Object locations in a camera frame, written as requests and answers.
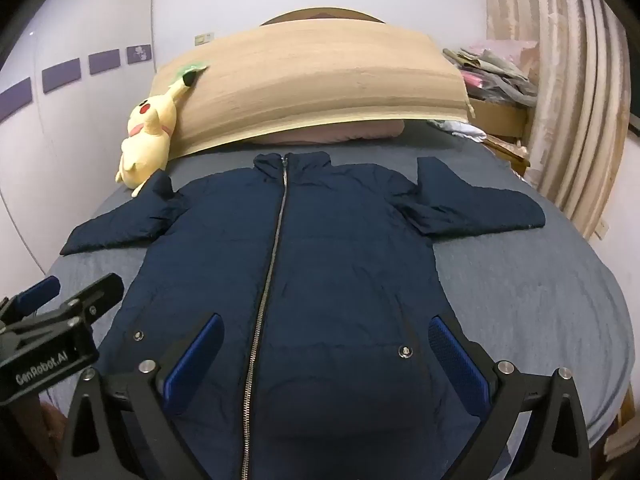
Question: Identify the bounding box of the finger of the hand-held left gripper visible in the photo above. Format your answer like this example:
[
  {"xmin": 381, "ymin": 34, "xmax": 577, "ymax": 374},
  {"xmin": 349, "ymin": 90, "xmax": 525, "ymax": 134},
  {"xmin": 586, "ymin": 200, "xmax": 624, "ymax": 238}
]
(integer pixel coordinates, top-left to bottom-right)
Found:
[
  {"xmin": 64, "ymin": 274, "xmax": 125, "ymax": 328},
  {"xmin": 0, "ymin": 276, "xmax": 61, "ymax": 328}
]

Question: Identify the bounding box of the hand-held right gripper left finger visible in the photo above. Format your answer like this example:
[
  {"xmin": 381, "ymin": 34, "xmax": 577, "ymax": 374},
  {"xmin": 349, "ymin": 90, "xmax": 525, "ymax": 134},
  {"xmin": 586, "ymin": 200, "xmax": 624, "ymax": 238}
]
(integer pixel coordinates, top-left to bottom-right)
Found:
[{"xmin": 59, "ymin": 312, "xmax": 224, "ymax": 480}]

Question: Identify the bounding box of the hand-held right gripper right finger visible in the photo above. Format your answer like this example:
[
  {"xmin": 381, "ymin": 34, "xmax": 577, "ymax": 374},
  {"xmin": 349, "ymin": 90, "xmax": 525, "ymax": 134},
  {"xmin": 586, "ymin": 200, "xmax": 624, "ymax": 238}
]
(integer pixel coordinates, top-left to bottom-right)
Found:
[{"xmin": 429, "ymin": 315, "xmax": 593, "ymax": 480}]

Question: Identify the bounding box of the navy blue zip jacket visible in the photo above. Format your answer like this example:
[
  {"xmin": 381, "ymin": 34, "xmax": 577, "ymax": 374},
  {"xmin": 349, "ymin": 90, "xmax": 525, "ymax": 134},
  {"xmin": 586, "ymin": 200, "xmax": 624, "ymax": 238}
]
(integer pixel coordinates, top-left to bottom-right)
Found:
[{"xmin": 60, "ymin": 151, "xmax": 547, "ymax": 480}]

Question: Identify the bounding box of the pile of clothes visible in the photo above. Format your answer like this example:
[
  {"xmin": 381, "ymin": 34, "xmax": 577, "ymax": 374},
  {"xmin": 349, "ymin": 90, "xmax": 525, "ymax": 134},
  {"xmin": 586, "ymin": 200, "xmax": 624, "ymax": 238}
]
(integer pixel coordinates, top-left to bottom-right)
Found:
[{"xmin": 442, "ymin": 39, "xmax": 541, "ymax": 108}]

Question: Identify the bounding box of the grey bed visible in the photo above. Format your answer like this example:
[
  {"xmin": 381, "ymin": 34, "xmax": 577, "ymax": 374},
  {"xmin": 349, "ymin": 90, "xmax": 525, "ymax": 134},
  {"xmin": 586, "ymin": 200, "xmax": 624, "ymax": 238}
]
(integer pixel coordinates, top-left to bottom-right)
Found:
[{"xmin": 47, "ymin": 125, "xmax": 636, "ymax": 480}]

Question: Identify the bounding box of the white wardrobe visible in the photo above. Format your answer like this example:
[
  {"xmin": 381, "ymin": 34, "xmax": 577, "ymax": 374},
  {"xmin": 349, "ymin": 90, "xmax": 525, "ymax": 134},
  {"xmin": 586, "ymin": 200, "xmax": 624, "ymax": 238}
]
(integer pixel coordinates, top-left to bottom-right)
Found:
[{"xmin": 0, "ymin": 10, "xmax": 156, "ymax": 306}]

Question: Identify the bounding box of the yellow plush toy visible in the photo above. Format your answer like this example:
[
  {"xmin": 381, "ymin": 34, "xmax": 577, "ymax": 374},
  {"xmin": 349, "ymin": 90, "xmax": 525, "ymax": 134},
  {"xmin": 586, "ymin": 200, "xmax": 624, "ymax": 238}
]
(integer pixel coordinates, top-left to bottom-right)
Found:
[{"xmin": 115, "ymin": 71, "xmax": 198, "ymax": 197}]

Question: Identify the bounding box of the wooden nightstand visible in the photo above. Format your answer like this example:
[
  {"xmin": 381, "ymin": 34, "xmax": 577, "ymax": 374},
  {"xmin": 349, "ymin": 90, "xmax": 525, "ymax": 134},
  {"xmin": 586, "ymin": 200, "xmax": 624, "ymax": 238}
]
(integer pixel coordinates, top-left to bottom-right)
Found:
[{"xmin": 482, "ymin": 135, "xmax": 531, "ymax": 176}]

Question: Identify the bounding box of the plain purple wardrobe panel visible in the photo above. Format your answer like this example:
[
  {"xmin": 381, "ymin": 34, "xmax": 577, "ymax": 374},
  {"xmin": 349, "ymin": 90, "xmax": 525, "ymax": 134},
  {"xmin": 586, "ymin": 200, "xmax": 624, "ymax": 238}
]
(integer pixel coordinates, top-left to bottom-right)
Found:
[
  {"xmin": 42, "ymin": 58, "xmax": 82, "ymax": 93},
  {"xmin": 89, "ymin": 49, "xmax": 121, "ymax": 76}
]

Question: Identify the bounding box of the white crumpled cloth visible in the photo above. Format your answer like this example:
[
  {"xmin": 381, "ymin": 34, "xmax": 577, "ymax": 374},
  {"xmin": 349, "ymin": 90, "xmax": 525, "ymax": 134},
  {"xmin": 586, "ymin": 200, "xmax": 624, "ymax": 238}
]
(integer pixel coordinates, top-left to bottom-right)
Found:
[{"xmin": 427, "ymin": 119, "xmax": 487, "ymax": 142}]

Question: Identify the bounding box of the green plastic wrapper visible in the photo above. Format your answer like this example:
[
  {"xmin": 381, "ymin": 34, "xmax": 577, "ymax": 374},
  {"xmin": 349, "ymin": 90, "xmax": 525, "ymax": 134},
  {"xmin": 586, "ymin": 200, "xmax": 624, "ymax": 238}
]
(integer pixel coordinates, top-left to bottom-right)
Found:
[{"xmin": 172, "ymin": 60, "xmax": 211, "ymax": 81}]

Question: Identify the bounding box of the pink pillow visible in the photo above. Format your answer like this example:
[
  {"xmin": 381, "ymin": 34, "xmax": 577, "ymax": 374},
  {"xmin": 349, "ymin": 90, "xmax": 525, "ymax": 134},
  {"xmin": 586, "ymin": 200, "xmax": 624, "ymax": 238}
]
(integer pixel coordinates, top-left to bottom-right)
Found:
[{"xmin": 255, "ymin": 120, "xmax": 405, "ymax": 147}]

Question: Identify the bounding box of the beige bamboo mat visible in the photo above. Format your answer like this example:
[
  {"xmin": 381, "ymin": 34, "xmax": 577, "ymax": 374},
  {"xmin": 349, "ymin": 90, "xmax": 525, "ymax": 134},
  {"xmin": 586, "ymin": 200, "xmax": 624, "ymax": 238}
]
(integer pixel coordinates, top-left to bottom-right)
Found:
[{"xmin": 150, "ymin": 22, "xmax": 476, "ymax": 161}]

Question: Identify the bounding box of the beige striped curtain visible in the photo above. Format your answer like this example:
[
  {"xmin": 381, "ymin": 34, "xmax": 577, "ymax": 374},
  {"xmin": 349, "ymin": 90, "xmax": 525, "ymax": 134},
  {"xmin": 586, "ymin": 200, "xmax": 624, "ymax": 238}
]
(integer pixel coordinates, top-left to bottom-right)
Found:
[{"xmin": 482, "ymin": 0, "xmax": 636, "ymax": 241}]

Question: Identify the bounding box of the brown wooden headboard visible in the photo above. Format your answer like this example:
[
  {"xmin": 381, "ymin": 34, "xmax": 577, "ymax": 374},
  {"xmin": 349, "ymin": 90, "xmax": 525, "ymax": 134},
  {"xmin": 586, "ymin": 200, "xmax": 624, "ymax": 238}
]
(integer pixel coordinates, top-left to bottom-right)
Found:
[{"xmin": 260, "ymin": 7, "xmax": 388, "ymax": 26}]

